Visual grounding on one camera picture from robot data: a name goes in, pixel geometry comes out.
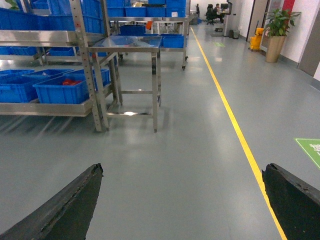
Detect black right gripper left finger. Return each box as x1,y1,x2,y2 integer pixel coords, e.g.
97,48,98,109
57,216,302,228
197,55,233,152
0,163,103,240

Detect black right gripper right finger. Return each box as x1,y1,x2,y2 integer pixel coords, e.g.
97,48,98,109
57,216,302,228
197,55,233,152
262,163,320,240

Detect blue bin with red bags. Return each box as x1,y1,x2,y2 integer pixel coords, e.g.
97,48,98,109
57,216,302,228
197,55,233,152
32,69,90,104

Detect stainless steel shelf rack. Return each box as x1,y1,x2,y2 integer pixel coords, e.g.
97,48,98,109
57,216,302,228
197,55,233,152
0,0,123,133

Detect red bubble wrap bags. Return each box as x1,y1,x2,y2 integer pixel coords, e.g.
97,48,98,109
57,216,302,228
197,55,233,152
62,78,82,86

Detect yellow mop bucket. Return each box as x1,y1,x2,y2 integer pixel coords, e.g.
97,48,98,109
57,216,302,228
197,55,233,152
248,28,264,52

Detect stainless steel side table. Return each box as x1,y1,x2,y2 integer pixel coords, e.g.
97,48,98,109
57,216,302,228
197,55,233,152
88,35,161,132

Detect potted green plant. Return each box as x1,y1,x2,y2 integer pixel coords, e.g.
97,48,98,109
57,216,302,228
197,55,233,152
265,8,302,63

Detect far wheeled steel rack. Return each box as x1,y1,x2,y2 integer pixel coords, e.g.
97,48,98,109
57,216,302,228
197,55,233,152
107,0,192,70

